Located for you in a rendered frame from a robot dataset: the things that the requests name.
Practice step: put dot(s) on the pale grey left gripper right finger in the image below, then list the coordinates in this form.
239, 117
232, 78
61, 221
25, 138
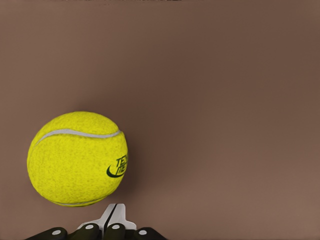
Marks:
120, 225

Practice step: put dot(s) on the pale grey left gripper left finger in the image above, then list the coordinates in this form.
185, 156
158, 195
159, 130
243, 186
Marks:
94, 228

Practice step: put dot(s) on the yellow tennis ball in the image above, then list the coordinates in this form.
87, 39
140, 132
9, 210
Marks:
75, 162

